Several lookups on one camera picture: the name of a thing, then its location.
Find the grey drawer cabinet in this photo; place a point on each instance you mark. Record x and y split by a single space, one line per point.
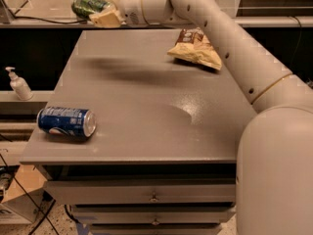
156 118

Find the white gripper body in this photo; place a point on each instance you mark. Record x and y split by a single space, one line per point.
131 6

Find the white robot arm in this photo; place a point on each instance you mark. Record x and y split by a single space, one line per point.
275 156

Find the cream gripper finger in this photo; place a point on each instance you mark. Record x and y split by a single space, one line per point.
107 19

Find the top grey drawer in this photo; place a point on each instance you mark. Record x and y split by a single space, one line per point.
137 191

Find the middle grey drawer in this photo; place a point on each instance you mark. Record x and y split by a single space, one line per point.
153 214

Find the brown yellow chip bag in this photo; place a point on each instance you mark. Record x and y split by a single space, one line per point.
193 46

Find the cardboard box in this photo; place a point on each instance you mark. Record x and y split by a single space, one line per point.
21 201

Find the bottom grey drawer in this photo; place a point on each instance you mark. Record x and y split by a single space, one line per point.
162 229

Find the grey drawer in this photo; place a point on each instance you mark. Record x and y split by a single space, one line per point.
137 191
162 229
153 214

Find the blue pepsi can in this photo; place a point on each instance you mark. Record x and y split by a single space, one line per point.
67 121

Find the white pump bottle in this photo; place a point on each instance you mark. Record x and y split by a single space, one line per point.
19 85

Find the green soda can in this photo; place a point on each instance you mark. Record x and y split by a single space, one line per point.
85 8

